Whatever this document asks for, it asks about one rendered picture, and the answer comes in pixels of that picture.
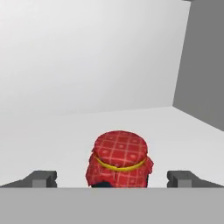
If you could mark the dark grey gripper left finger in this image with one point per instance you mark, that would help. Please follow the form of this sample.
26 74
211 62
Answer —
40 177

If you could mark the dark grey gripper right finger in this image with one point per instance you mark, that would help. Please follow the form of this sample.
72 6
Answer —
182 177

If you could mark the jam jar with red cloth lid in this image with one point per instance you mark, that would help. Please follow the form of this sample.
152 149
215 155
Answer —
119 159

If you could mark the grey cabinet side panel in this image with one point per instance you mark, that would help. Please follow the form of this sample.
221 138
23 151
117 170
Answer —
201 61

